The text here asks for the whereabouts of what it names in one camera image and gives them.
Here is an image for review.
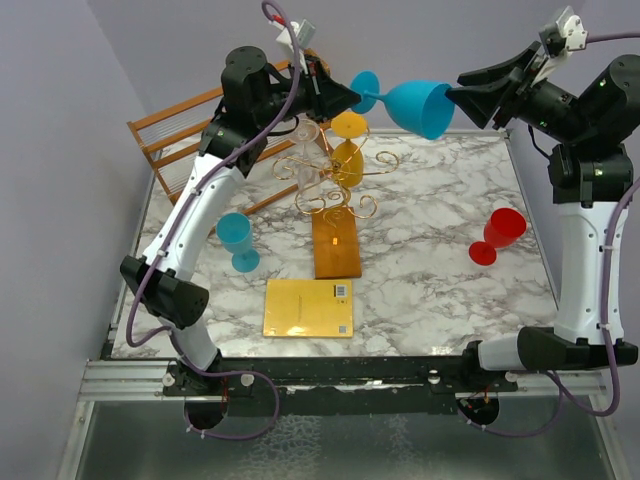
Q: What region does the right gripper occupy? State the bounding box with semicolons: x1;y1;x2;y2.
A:
448;40;591;142

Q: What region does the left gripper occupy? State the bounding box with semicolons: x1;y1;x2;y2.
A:
253;52;360;128

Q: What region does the yellow wine glass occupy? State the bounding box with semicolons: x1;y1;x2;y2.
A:
331;112;369;190

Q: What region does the clear wine glass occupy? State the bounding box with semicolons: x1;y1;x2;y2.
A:
289;119;320;190

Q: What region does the blue wine glass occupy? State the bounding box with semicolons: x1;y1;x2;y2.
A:
216;212;260;273
350;70;455;140

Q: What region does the red wine glass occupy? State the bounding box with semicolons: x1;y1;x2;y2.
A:
468;207;527;266

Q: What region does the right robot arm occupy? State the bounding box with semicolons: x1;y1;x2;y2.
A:
446;42;639;391

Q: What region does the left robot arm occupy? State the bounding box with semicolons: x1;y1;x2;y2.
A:
120;46;362;395

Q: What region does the wooden rack base board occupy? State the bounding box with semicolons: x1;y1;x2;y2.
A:
311;207;362;280

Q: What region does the wooden shelf rack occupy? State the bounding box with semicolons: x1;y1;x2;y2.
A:
128;49;330;204

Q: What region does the yellow book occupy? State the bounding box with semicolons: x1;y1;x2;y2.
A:
263;279;354;338

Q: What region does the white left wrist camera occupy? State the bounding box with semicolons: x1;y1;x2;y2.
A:
271;16;316;62

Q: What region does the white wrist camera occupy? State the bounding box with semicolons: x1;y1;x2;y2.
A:
271;16;316;62
539;6;588;58

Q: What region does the gold wire wine glass rack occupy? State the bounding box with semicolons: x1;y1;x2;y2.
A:
271;120;400;226

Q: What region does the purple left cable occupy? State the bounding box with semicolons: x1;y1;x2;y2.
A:
125;0;306;442

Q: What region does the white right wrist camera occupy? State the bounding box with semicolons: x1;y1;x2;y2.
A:
539;6;588;58

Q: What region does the black metal mounting rail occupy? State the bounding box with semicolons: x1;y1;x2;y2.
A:
163;354;517;417

